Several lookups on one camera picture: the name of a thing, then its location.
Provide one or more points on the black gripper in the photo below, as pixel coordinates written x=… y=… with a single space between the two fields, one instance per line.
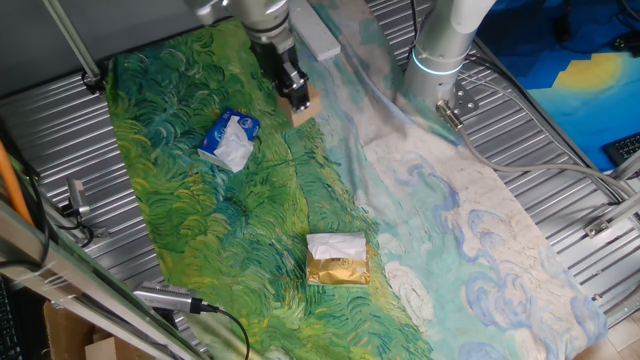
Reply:
x=277 y=62

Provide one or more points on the small wooden block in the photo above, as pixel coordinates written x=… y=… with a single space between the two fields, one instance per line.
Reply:
x=314 y=112

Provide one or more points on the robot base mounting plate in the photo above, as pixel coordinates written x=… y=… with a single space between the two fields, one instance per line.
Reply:
x=465 y=100

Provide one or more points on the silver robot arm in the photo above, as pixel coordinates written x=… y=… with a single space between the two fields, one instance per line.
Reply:
x=440 y=50

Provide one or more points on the white power strip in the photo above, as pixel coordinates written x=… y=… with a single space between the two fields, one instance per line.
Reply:
x=317 y=35

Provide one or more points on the blue tissue pack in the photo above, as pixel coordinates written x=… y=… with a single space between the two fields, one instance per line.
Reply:
x=227 y=142

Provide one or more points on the painted landscape print cloth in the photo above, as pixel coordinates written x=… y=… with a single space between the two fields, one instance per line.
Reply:
x=240 y=240

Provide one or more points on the gold white snack packet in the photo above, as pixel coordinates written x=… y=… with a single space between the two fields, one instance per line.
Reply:
x=338 y=262

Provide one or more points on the grey slanted pole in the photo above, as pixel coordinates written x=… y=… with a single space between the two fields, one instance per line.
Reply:
x=72 y=37

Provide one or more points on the blue and yellow cloth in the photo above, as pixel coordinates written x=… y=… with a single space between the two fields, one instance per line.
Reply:
x=570 y=75

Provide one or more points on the orange pole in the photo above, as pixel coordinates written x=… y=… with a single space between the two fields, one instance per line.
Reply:
x=12 y=187

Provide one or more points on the cardboard box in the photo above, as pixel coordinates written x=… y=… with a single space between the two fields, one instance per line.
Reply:
x=70 y=332

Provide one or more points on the black keyboard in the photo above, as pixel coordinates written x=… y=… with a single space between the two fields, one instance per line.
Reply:
x=624 y=147
x=7 y=320

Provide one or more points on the black desk device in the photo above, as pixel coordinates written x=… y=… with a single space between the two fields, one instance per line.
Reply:
x=627 y=41

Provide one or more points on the small silver camera on mount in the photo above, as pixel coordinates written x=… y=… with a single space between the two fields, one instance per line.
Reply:
x=77 y=196

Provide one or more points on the ribbed silver camera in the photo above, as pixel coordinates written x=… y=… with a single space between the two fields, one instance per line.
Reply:
x=165 y=296

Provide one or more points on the aluminium frame bar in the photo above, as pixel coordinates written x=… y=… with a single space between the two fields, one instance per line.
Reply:
x=75 y=285

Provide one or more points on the metal corner bracket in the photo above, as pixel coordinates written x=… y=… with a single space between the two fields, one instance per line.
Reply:
x=597 y=228

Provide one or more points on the aluminium rail profile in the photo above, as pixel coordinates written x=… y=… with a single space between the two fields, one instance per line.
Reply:
x=625 y=205

